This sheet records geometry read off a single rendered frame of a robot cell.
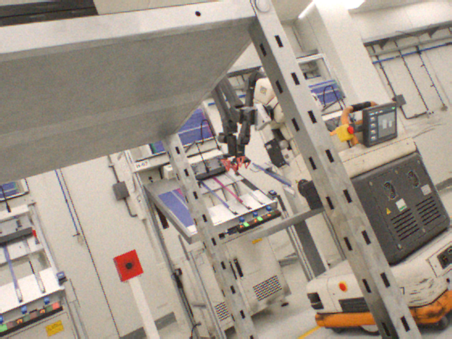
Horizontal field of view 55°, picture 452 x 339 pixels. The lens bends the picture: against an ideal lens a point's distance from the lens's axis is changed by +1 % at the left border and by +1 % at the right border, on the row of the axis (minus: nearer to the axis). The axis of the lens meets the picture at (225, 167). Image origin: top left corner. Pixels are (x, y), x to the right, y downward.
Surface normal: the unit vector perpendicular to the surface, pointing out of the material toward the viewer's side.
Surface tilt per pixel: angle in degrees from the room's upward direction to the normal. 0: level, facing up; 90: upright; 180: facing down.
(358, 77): 90
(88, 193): 90
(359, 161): 90
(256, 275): 90
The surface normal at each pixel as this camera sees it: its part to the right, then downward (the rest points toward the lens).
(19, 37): 0.39, -0.28
